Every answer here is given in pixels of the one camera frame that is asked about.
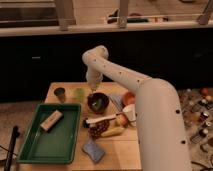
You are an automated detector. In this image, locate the white plastic cup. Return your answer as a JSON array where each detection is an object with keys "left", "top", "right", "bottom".
[{"left": 123, "top": 104, "right": 136, "bottom": 127}]

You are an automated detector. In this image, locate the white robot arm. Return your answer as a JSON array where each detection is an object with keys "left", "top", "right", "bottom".
[{"left": 82, "top": 45, "right": 192, "bottom": 171}]

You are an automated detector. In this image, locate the green translucent plastic cup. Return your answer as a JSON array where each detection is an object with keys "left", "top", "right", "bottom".
[{"left": 73, "top": 88, "right": 85, "bottom": 103}]

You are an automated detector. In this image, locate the dark metal cup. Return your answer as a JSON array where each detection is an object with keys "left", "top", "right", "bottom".
[{"left": 54, "top": 87, "right": 66, "bottom": 103}]

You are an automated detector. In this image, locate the dark brown bowl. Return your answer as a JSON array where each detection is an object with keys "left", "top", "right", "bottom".
[{"left": 87, "top": 92, "right": 109, "bottom": 114}]

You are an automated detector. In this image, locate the grey blue cloth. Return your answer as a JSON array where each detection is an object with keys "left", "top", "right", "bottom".
[{"left": 109, "top": 94, "right": 123, "bottom": 111}]

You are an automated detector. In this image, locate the orange bowl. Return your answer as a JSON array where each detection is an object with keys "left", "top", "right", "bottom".
[{"left": 122, "top": 92, "right": 135, "bottom": 106}]

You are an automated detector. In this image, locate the yellow toy lemon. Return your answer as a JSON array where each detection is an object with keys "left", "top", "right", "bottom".
[{"left": 116, "top": 114, "right": 129, "bottom": 127}]

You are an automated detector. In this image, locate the toy grape bunch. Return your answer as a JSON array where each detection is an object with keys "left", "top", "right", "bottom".
[{"left": 89, "top": 120, "right": 110, "bottom": 139}]

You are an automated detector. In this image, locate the yellow toy banana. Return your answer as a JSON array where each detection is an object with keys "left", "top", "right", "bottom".
[{"left": 101, "top": 127, "right": 125, "bottom": 137}]

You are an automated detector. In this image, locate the wooden block in tray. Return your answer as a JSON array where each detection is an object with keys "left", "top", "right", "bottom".
[{"left": 40, "top": 110, "right": 63, "bottom": 131}]

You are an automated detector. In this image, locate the green plastic tray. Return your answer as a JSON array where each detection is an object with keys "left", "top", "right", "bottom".
[{"left": 17, "top": 103, "right": 81, "bottom": 164}]

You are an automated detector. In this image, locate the blue sponge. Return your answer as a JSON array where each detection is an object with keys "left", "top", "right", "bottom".
[{"left": 82, "top": 139, "right": 105, "bottom": 163}]

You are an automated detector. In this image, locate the black stand pole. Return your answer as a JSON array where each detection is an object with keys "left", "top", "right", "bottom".
[{"left": 4, "top": 126, "right": 20, "bottom": 171}]

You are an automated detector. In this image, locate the pile of bottles on floor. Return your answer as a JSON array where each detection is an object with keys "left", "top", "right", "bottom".
[{"left": 178, "top": 88, "right": 213, "bottom": 149}]

